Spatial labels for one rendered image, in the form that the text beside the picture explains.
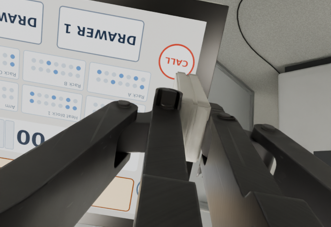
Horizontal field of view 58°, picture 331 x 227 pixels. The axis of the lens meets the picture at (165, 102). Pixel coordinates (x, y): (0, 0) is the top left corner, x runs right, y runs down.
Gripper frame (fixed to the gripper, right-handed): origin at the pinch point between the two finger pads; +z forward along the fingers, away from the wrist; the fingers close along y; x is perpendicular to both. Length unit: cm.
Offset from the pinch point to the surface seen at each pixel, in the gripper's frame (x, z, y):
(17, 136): -12.6, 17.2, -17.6
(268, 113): -73, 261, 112
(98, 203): -20.3, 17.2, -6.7
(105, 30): 2.0, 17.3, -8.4
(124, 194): -18.3, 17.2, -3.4
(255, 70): -26, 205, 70
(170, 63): -0.4, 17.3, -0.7
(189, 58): 0.5, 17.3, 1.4
